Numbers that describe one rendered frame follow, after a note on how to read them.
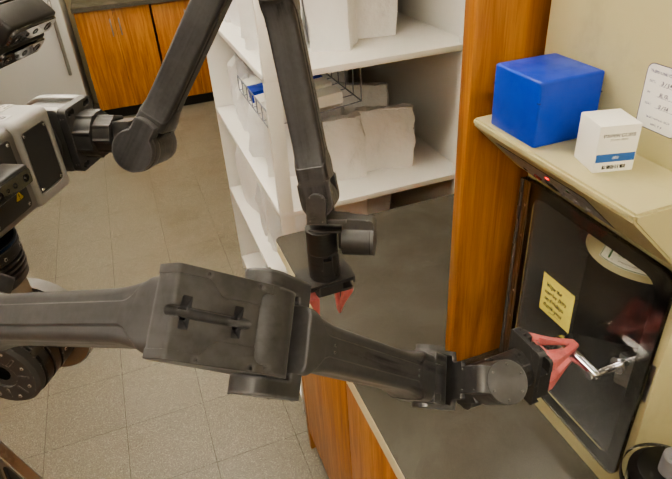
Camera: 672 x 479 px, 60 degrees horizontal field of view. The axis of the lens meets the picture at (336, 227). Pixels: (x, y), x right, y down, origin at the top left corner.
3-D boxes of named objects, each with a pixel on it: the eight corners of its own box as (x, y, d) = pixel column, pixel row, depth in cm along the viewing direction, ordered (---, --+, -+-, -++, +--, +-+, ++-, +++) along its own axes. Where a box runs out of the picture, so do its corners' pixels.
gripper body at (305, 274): (356, 283, 109) (354, 251, 105) (305, 298, 106) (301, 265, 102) (344, 265, 114) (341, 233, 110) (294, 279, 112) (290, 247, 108)
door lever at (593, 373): (578, 336, 92) (581, 324, 91) (623, 377, 85) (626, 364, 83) (550, 346, 91) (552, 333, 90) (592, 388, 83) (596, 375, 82)
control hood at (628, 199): (528, 161, 96) (536, 103, 91) (695, 266, 70) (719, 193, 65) (467, 176, 93) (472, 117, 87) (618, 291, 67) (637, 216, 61)
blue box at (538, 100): (546, 111, 87) (555, 51, 83) (594, 135, 79) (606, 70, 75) (489, 124, 85) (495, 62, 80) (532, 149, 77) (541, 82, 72)
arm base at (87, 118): (99, 152, 114) (81, 93, 108) (137, 153, 113) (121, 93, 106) (75, 172, 107) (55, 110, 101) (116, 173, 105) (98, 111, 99)
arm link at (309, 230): (307, 213, 106) (301, 229, 102) (344, 214, 105) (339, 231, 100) (310, 244, 110) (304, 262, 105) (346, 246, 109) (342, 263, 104)
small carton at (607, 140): (611, 152, 75) (620, 108, 71) (632, 169, 70) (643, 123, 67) (573, 156, 74) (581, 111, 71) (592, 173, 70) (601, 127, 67)
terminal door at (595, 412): (505, 352, 117) (529, 175, 96) (616, 477, 93) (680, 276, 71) (501, 353, 117) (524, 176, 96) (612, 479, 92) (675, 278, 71)
